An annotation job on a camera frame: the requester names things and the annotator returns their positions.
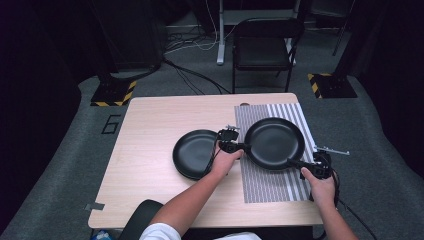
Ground blue plastic item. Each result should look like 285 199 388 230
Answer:
91 229 116 240

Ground striped grey white placemat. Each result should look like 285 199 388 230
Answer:
234 102 318 204

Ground black frying pan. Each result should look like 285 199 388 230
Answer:
244 117 306 172

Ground black stand base hazard stripes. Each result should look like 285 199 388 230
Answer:
307 72 358 100
90 73 138 108

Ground person's left hand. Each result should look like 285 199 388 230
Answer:
210 149 245 178

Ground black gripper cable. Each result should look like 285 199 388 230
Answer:
330 168 378 240
203 131 224 176

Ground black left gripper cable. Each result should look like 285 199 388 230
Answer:
203 131 224 176

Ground black folding chair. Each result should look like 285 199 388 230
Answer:
231 17 305 94

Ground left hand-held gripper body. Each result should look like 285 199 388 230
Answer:
217 124 241 155

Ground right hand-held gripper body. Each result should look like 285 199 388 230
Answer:
311 145 351 181

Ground black floor cables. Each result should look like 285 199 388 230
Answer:
162 57 233 96

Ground person's right hand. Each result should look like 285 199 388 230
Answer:
300 166 337 208

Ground grey tape piece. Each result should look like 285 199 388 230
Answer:
84 201 106 212

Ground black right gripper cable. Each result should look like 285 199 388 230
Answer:
330 168 378 240

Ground white desk frame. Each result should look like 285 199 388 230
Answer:
216 0 302 66

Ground person's white shirt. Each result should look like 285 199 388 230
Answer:
139 222 263 240

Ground black plate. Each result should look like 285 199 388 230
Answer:
172 129 221 182

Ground white floor cables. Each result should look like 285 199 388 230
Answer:
165 0 236 54

